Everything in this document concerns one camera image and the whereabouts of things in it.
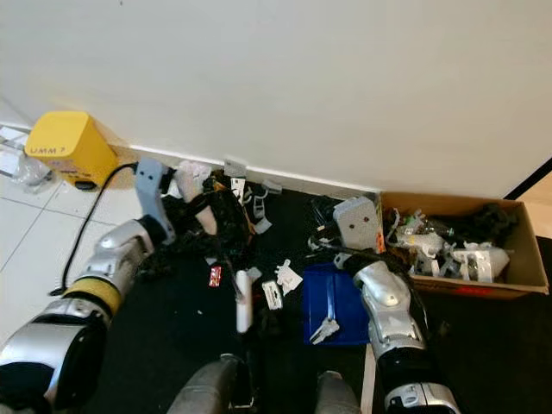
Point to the white robot shell part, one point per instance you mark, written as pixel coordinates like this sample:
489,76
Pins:
479,263

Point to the clear plastic bag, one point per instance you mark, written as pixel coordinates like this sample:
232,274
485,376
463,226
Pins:
30,171

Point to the black floor mat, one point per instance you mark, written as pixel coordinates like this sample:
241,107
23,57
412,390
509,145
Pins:
492,354

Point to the grey right robot leg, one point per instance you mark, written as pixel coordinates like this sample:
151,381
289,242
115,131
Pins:
336,397

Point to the small red tag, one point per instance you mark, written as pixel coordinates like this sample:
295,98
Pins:
215,276

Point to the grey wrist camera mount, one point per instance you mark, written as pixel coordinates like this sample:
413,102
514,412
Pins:
153,185
358,222

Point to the blue plastic dustpan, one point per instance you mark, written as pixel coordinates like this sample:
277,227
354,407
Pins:
319,297

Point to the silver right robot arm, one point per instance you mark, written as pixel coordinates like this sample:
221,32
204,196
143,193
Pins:
388,302

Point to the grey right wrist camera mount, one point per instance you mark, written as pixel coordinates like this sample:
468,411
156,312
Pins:
358,222

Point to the white plastic part in dustpan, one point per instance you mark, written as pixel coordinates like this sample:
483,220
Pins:
324,331

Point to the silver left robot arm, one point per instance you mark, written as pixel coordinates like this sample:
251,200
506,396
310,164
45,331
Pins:
95,285

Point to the white jagged plastic bracket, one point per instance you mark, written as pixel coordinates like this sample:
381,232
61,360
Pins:
287,276

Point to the grey left robot leg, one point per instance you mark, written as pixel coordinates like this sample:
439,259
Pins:
207,388

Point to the white flat plastic piece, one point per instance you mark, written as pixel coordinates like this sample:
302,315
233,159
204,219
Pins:
272,295

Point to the grey robot leg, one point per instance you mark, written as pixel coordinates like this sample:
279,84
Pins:
336,397
207,388

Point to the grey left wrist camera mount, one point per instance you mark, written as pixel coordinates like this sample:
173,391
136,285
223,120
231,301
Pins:
153,185

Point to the yellow box with print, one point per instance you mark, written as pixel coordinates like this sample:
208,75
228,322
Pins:
69,145

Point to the brown cardboard box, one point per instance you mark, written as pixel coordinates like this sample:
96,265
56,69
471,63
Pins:
522,259

